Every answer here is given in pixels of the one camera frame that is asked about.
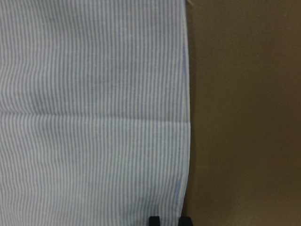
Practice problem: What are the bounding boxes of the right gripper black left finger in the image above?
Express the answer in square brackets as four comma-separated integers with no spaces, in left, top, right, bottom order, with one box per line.
[148,216,160,226]

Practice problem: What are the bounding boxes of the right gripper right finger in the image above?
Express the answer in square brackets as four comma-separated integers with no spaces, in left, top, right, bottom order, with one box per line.
[178,216,192,226]

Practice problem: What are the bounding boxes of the light blue striped shirt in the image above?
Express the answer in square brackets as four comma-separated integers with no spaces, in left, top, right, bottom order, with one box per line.
[0,0,190,226]

